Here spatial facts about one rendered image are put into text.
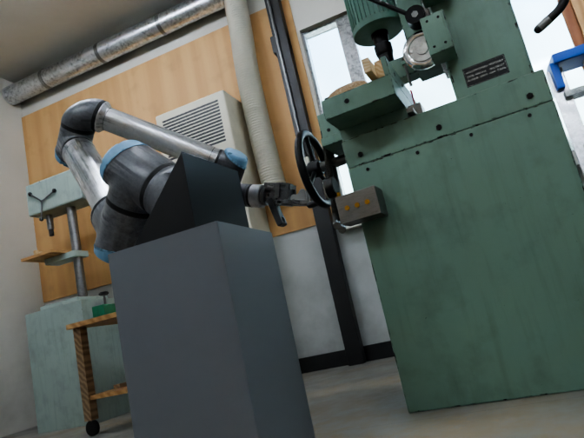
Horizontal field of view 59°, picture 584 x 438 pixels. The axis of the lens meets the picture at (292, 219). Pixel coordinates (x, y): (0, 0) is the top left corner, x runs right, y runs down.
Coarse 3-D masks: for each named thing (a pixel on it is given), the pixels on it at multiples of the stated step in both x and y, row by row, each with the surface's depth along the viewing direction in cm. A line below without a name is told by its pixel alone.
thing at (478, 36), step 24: (456, 0) 156; (480, 0) 153; (504, 0) 150; (456, 24) 155; (480, 24) 152; (504, 24) 149; (456, 48) 154; (480, 48) 151; (504, 48) 148; (456, 72) 154; (528, 72) 145; (456, 96) 153
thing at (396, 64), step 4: (396, 60) 170; (400, 60) 169; (392, 64) 170; (396, 64) 169; (400, 64) 169; (396, 68) 169; (400, 68) 169; (404, 68) 168; (408, 68) 168; (396, 72) 169; (400, 72) 169; (404, 72) 168; (412, 72) 167; (416, 72) 167; (400, 76) 169; (404, 76) 168; (412, 76) 170; (416, 76) 170; (404, 80) 171; (412, 80) 172
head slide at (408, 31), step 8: (400, 0) 167; (408, 0) 166; (416, 0) 165; (400, 8) 167; (400, 16) 167; (408, 32) 165; (440, 64) 165; (424, 72) 168; (432, 72) 170; (440, 72) 171; (424, 80) 175
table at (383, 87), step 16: (384, 80) 140; (336, 96) 146; (352, 96) 144; (368, 96) 142; (384, 96) 140; (400, 96) 145; (336, 112) 146; (352, 112) 146; (368, 112) 148; (384, 112) 151; (336, 128) 155; (336, 144) 170
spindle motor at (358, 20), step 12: (348, 0) 176; (360, 0) 172; (384, 0) 170; (348, 12) 178; (360, 12) 172; (372, 12) 170; (384, 12) 169; (396, 12) 171; (360, 24) 172; (372, 24) 170; (384, 24) 172; (396, 24) 173; (360, 36) 176
